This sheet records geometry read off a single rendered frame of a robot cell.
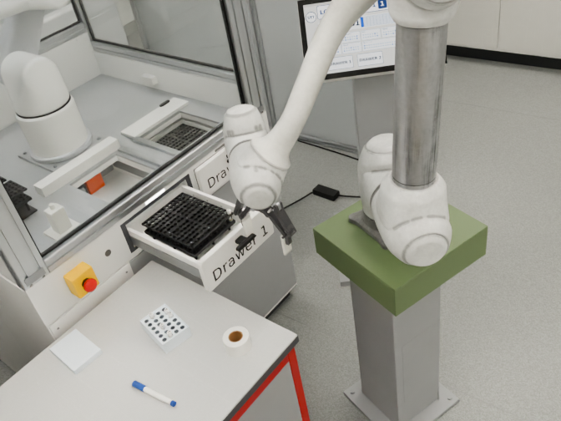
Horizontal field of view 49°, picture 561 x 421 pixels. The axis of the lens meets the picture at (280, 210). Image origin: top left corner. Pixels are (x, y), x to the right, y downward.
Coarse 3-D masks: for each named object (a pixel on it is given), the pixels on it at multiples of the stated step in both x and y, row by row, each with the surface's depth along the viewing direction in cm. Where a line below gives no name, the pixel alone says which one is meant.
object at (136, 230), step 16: (176, 192) 197; (192, 192) 195; (160, 208) 193; (224, 208) 189; (128, 224) 186; (144, 224) 190; (144, 240) 180; (160, 256) 179; (176, 256) 173; (192, 256) 179; (192, 272) 172
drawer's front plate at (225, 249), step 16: (240, 224) 172; (256, 224) 176; (272, 224) 182; (224, 240) 168; (256, 240) 178; (208, 256) 163; (224, 256) 168; (240, 256) 175; (208, 272) 165; (224, 272) 171; (208, 288) 167
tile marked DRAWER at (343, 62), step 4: (344, 56) 226; (348, 56) 226; (352, 56) 225; (332, 60) 226; (336, 60) 226; (340, 60) 226; (344, 60) 226; (348, 60) 225; (352, 60) 225; (332, 64) 226; (336, 64) 226; (340, 64) 226; (344, 64) 226; (348, 64) 225; (352, 64) 225; (332, 68) 226; (336, 68) 226; (340, 68) 226
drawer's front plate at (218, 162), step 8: (224, 152) 204; (208, 160) 201; (216, 160) 203; (224, 160) 206; (200, 168) 198; (208, 168) 200; (216, 168) 204; (224, 168) 207; (200, 176) 199; (208, 176) 202; (200, 184) 200; (208, 184) 203; (216, 184) 206; (208, 192) 204
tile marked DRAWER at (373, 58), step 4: (372, 52) 225; (376, 52) 224; (380, 52) 224; (356, 56) 225; (360, 56) 225; (364, 56) 225; (368, 56) 225; (372, 56) 225; (376, 56) 224; (380, 56) 224; (360, 60) 225; (364, 60) 225; (368, 60) 225; (372, 60) 225; (376, 60) 224; (380, 60) 224; (360, 64) 225; (364, 64) 225; (368, 64) 225; (372, 64) 225
